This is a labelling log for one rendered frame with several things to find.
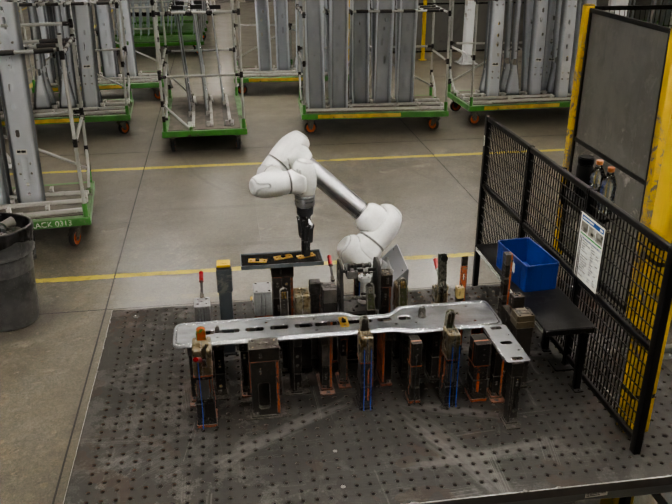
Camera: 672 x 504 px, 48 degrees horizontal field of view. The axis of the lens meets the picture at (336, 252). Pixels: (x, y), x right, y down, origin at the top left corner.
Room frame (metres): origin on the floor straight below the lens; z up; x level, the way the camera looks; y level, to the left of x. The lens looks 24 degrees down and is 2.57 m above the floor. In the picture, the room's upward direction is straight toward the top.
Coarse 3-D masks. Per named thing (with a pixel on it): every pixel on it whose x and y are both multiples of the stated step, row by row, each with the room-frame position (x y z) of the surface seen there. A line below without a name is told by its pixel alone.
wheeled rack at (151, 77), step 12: (24, 0) 11.39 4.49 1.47; (156, 24) 11.48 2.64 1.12; (24, 36) 11.09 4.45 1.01; (156, 60) 12.33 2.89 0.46; (120, 72) 12.28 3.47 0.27; (144, 72) 12.25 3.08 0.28; (156, 72) 12.25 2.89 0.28; (108, 84) 11.33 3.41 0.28; (132, 84) 11.37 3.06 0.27; (144, 84) 11.40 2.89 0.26; (156, 84) 11.44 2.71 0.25; (156, 96) 11.53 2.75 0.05
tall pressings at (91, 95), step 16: (32, 0) 9.75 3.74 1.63; (64, 0) 10.02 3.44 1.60; (80, 0) 9.79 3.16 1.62; (32, 16) 9.69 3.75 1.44; (64, 16) 9.96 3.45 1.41; (80, 16) 9.77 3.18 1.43; (32, 32) 9.69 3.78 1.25; (64, 32) 9.94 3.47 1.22; (80, 32) 9.75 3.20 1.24; (80, 48) 9.73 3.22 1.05; (80, 64) 9.78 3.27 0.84; (48, 80) 9.92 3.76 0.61; (80, 80) 9.77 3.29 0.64; (96, 80) 9.81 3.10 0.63; (0, 96) 9.71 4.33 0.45; (48, 96) 9.68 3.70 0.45; (64, 96) 9.65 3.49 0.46; (96, 96) 9.75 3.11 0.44
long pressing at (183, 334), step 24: (336, 312) 2.87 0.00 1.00; (408, 312) 2.88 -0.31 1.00; (432, 312) 2.88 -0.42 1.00; (480, 312) 2.88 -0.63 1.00; (192, 336) 2.68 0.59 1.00; (216, 336) 2.68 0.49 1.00; (240, 336) 2.68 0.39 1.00; (264, 336) 2.68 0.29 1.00; (288, 336) 2.68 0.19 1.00; (312, 336) 2.68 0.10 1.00; (336, 336) 2.70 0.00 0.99
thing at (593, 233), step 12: (588, 216) 2.89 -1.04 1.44; (588, 228) 2.88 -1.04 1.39; (600, 228) 2.79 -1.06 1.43; (588, 240) 2.87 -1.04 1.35; (600, 240) 2.77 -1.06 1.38; (576, 252) 2.95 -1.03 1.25; (588, 252) 2.85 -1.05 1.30; (600, 252) 2.76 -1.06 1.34; (588, 264) 2.84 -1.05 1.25; (600, 264) 2.74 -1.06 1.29; (576, 276) 2.92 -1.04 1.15; (588, 276) 2.82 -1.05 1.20; (588, 288) 2.81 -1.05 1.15
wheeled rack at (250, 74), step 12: (240, 24) 12.75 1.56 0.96; (252, 24) 12.76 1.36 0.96; (288, 24) 12.82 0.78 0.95; (252, 48) 12.74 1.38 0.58; (252, 72) 12.16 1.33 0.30; (264, 72) 12.18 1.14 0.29; (276, 72) 12.20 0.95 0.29; (288, 72) 12.22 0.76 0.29; (324, 72) 12.06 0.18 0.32; (348, 72) 12.09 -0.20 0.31; (240, 84) 11.87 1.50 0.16
